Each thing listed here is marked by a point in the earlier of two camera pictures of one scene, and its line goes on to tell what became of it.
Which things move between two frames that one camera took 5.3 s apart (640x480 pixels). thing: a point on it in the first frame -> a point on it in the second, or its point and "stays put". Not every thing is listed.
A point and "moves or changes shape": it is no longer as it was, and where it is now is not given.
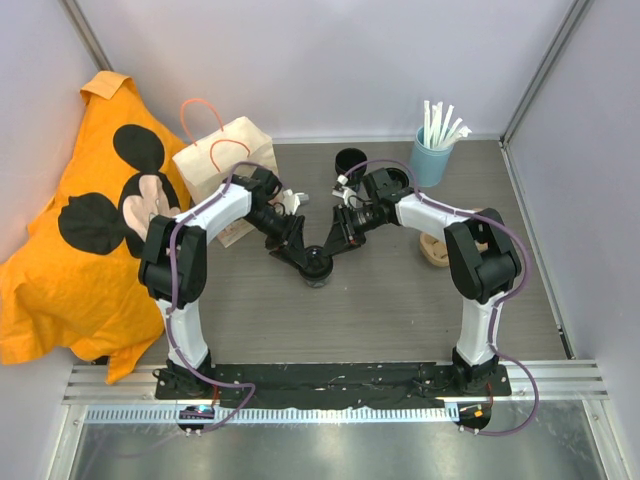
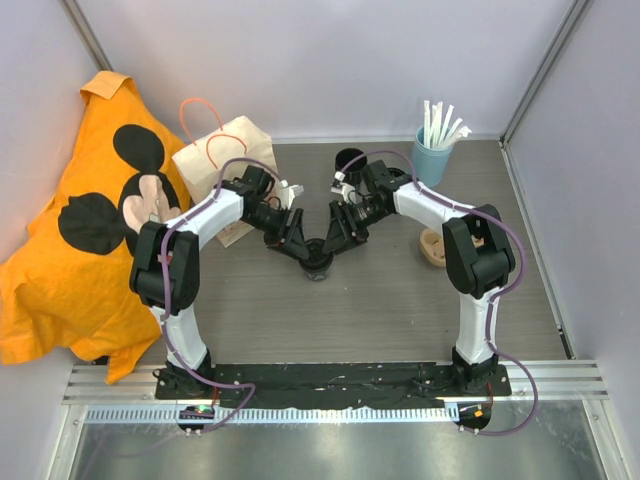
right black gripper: [342, 234] stays put
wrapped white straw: [445, 126] stays put
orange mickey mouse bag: [70, 284] stays put
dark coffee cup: [317, 283] moves or changes shape
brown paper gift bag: [206, 164] stays put
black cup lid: [318, 264] moves or changes shape
